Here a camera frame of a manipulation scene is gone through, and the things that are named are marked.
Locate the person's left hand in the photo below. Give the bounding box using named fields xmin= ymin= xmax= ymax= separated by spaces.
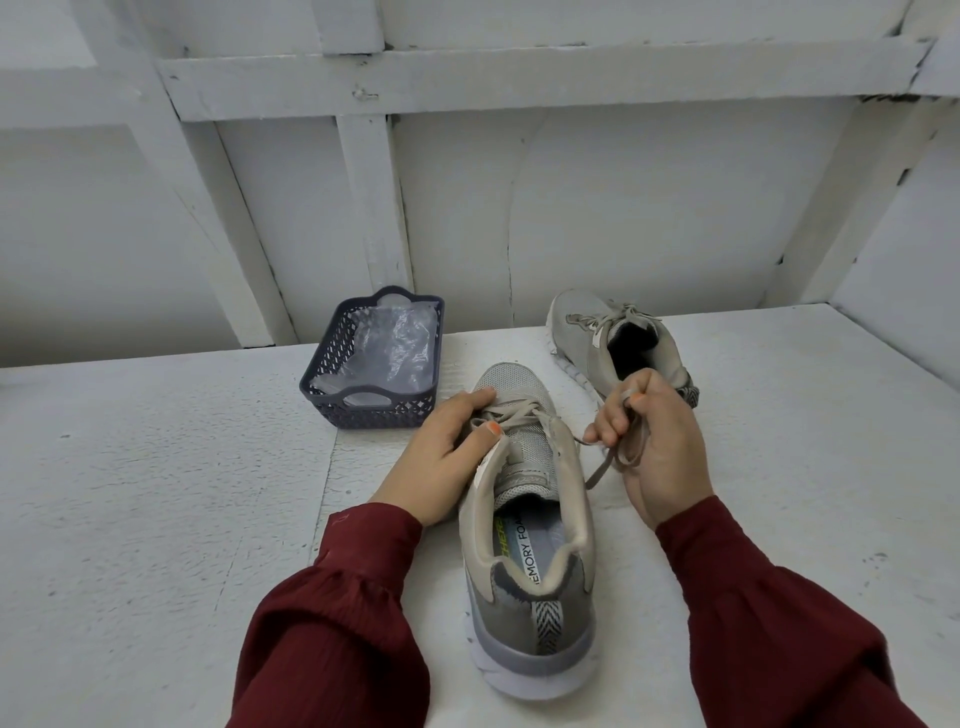
xmin=369 ymin=388 xmax=510 ymax=528

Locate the person's right hand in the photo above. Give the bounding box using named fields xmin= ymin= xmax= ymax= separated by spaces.
xmin=583 ymin=369 xmax=717 ymax=531

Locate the grey shoelace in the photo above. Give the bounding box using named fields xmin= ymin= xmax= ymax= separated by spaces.
xmin=564 ymin=303 xmax=654 ymax=344
xmin=472 ymin=393 xmax=654 ymax=494

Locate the grey mesh shoe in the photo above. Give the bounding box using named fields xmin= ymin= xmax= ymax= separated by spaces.
xmin=544 ymin=288 xmax=702 ymax=410
xmin=456 ymin=361 xmax=603 ymax=704

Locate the clear plastic bag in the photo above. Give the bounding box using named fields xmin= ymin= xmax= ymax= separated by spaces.
xmin=322 ymin=300 xmax=441 ymax=399

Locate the person's left forearm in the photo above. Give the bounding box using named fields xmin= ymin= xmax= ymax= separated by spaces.
xmin=228 ymin=502 xmax=434 ymax=728

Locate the person's right forearm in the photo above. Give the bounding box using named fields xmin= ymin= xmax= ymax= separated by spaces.
xmin=654 ymin=495 xmax=932 ymax=728

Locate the dark plastic lattice basket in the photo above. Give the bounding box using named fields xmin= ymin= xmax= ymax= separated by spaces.
xmin=298 ymin=285 xmax=447 ymax=432

